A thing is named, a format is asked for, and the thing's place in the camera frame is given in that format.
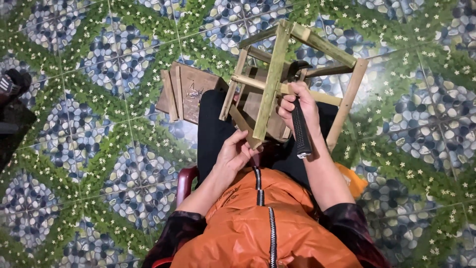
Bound person's right hand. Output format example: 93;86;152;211
278;81;323;144

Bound person's left hand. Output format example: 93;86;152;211
215;129;264;175

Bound black handled claw hammer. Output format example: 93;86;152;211
286;60;313;159

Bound green bamboo stool frame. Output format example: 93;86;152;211
219;19;369;153

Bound black trousers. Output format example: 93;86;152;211
196;89;339;188

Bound red plastic chair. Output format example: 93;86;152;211
149;166;201;268

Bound brown wooden board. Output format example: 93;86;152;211
155;61;294;144

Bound pile of steel nails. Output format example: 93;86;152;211
185;83;205;102

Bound orange zipped vest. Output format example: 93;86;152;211
169;162;369;268

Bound loose bamboo strip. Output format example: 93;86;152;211
175;66;185;120
161;69;179;123

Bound dark maroon shirt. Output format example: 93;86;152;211
141;203;391;268

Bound black white striped sandal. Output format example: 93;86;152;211
0;76;23;99

